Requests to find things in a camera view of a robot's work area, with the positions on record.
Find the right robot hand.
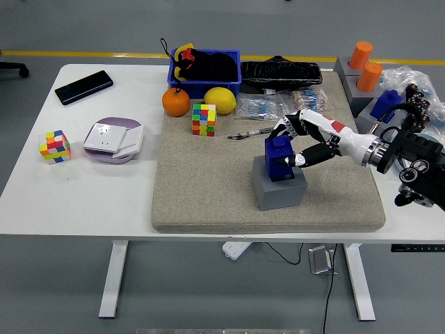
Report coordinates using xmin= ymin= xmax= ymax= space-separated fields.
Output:
xmin=267 ymin=109 xmax=379 ymax=169

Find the blue square seal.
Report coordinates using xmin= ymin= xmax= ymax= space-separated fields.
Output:
xmin=264 ymin=135 xmax=296 ymax=182
xmin=369 ymin=89 xmax=403 ymax=121

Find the grey square-slot seal holder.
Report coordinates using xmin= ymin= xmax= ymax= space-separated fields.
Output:
xmin=252 ymin=155 xmax=309 ymax=212
xmin=355 ymin=98 xmax=406 ymax=135

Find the grey round-slot seal holder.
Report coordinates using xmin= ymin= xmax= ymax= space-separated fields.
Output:
xmin=343 ymin=74 xmax=383 ymax=118
xmin=333 ymin=55 xmax=366 ymax=81

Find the orange cylinder seal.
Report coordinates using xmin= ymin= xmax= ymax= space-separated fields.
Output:
xmin=348 ymin=41 xmax=374 ymax=70
xmin=356 ymin=62 xmax=384 ymax=93

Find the clear bag of resistors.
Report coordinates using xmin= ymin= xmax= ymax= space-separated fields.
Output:
xmin=234 ymin=93 xmax=291 ymax=123
xmin=283 ymin=87 xmax=330 ymax=115

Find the crumpled clear plastic bag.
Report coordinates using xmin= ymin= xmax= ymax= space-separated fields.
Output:
xmin=378 ymin=65 xmax=445 ymax=136

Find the black keyboard in plastic wrap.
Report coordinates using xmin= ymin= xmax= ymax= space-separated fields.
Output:
xmin=240 ymin=55 xmax=323 ymax=94

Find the black pen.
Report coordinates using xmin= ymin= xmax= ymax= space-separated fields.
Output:
xmin=227 ymin=127 xmax=275 ymax=141

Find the yellow lemon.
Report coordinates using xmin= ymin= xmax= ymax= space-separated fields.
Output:
xmin=204 ymin=86 xmax=238 ymax=116

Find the black table control panel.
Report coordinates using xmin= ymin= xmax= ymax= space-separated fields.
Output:
xmin=390 ymin=244 xmax=445 ymax=253

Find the grey-brown mat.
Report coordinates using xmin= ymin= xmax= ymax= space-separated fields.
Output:
xmin=151 ymin=71 xmax=387 ymax=234

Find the white table leg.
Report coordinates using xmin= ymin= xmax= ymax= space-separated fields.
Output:
xmin=98 ymin=239 xmax=129 ymax=319
xmin=343 ymin=243 xmax=377 ymax=321

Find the white power strip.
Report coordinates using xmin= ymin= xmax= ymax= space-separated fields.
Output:
xmin=222 ymin=241 xmax=253 ymax=260

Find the blue plastic bin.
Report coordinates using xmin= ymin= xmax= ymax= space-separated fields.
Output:
xmin=167 ymin=49 xmax=242 ymax=102

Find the orange fruit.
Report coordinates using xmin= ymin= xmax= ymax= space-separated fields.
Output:
xmin=161 ymin=87 xmax=192 ymax=118

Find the purple plate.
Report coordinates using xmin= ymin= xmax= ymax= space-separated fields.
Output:
xmin=83 ymin=116 xmax=144 ymax=165

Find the black smartphone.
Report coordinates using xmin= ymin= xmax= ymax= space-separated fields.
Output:
xmin=54 ymin=70 xmax=115 ymax=106

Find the twisted multicolour puzzle cube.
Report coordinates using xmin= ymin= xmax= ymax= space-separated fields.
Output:
xmin=38 ymin=129 xmax=72 ymax=166

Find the black chair base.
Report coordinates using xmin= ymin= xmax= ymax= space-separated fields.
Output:
xmin=0 ymin=61 xmax=31 ymax=78

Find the silver metal bracket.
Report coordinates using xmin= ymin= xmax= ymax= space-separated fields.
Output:
xmin=308 ymin=245 xmax=337 ymax=276

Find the thin black curved cable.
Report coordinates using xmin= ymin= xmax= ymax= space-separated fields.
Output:
xmin=264 ymin=242 xmax=305 ymax=265

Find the black pouch with strap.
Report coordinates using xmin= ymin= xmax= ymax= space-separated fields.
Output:
xmin=159 ymin=38 xmax=239 ymax=84

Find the long black floor cable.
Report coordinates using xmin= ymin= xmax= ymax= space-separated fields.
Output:
xmin=321 ymin=243 xmax=339 ymax=334

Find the white wall switch panel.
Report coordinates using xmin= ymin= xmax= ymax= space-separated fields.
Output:
xmin=111 ymin=125 xmax=145 ymax=160

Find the white wall socket panel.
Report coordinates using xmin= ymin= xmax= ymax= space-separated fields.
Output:
xmin=83 ymin=122 xmax=129 ymax=154

